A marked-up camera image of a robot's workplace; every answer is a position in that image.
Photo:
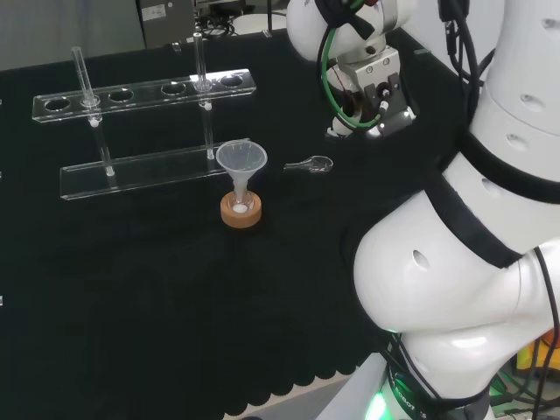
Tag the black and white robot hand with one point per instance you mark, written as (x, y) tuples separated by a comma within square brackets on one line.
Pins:
[(396, 122)]

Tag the pale board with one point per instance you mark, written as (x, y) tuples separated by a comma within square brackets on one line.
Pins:
[(65, 30)]

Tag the black cloth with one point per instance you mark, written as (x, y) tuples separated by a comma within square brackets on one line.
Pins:
[(131, 284)]

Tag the yellow stop button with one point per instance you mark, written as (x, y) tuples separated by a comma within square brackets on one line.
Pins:
[(531, 354)]

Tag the clear plastic funnel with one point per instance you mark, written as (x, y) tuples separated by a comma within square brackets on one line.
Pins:
[(241, 156)]

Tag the clear round-bottom flask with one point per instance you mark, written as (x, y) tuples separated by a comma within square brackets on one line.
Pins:
[(247, 205)]

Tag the clear funnel stand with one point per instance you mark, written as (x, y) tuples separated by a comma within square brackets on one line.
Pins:
[(144, 95)]

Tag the grey metal box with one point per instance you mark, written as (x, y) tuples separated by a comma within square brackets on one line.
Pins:
[(166, 22)]

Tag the clear weighing funnel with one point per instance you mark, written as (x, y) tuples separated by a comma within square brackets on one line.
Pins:
[(316, 163)]

